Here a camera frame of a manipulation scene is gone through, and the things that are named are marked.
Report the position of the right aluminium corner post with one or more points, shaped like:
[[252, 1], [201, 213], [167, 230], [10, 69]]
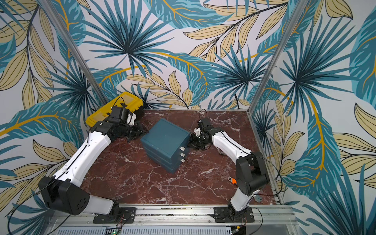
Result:
[[293, 21]]

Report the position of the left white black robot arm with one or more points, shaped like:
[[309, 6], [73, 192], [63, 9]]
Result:
[[62, 192]]

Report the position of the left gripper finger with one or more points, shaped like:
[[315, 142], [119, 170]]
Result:
[[139, 126], [138, 133]]

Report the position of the aluminium front rail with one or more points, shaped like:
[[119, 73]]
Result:
[[195, 219]]

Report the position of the left aluminium corner post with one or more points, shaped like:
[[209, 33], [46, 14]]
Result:
[[71, 45]]

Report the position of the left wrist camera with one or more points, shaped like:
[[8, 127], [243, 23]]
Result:
[[122, 116]]

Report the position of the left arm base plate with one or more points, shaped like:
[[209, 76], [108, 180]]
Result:
[[116, 216]]

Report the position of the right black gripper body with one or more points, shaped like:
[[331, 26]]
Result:
[[194, 141]]

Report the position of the aluminium corner post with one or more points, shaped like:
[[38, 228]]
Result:
[[293, 21], [71, 45]]

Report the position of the teal three-drawer cabinet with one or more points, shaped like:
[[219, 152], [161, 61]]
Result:
[[166, 144]]

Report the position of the yellow black toolbox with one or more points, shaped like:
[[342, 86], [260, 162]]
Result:
[[132, 103]]

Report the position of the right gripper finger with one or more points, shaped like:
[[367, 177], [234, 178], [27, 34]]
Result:
[[193, 137], [195, 145]]

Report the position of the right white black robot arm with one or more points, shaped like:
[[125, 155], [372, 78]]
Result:
[[251, 172]]

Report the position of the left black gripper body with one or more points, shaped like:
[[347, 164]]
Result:
[[127, 131]]

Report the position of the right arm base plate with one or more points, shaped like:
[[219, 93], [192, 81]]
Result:
[[227, 214]]

